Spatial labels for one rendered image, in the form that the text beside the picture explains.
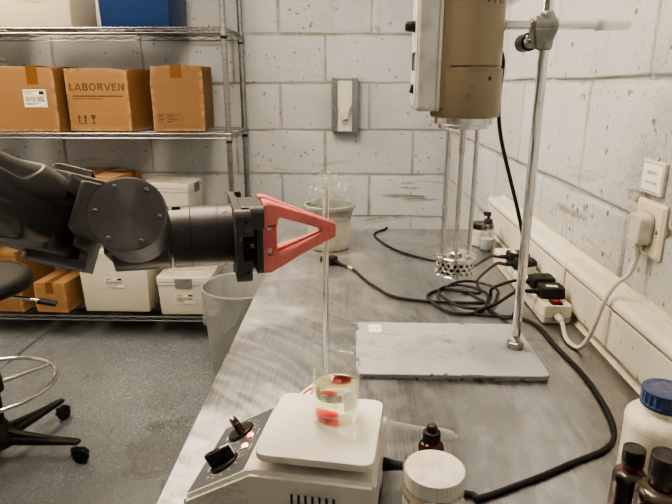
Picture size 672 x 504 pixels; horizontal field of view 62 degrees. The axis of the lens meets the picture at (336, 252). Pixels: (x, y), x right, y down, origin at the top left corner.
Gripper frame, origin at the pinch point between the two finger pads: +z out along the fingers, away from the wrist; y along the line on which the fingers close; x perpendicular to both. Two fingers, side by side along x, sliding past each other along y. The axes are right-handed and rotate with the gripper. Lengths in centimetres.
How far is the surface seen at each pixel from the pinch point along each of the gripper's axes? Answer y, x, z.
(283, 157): 237, 20, 33
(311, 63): 233, -26, 47
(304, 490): -6.4, 24.6, -3.7
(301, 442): -3.2, 21.4, -3.3
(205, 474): 0.9, 26.5, -13.0
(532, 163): 24.5, -2.5, 38.1
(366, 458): -7.3, 21.3, 2.3
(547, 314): 34, 27, 51
